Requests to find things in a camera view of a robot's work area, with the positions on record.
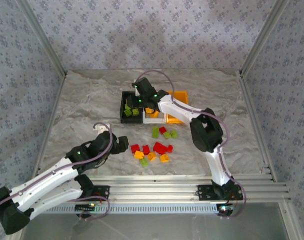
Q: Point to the green square lego brick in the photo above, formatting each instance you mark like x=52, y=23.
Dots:
x=144, y=162
x=127, y=112
x=126, y=107
x=135, y=111
x=174, y=133
x=167, y=135

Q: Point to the yellow square lego brick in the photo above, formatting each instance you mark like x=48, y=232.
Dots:
x=154, y=114
x=151, y=156
x=164, y=158
x=138, y=154
x=148, y=110

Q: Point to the red square lego brick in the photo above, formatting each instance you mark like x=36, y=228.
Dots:
x=134, y=148
x=162, y=130
x=170, y=148
x=146, y=149

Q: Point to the long green lego brick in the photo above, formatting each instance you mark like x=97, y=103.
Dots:
x=155, y=132

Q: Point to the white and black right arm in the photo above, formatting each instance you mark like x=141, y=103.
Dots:
x=217, y=165

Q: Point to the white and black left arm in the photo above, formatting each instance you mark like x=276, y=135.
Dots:
x=46, y=177

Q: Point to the white plastic bin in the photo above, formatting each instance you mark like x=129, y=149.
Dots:
x=154, y=121

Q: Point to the black plastic bin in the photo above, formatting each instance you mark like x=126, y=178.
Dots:
x=124, y=120

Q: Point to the yellow-orange plastic bin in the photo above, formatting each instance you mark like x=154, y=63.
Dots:
x=180, y=96

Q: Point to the large red lego brick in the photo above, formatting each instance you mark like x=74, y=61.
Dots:
x=159, y=148

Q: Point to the small circuit board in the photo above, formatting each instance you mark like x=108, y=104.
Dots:
x=85, y=207
x=225, y=208

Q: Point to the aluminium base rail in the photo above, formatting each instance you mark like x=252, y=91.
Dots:
x=154, y=187

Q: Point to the aluminium side rail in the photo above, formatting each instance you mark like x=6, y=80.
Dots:
x=54, y=107
x=253, y=112

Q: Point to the aluminium frame post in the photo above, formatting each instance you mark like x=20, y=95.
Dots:
x=262, y=37

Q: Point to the aluminium frame leg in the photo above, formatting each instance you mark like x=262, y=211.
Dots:
x=292, y=222

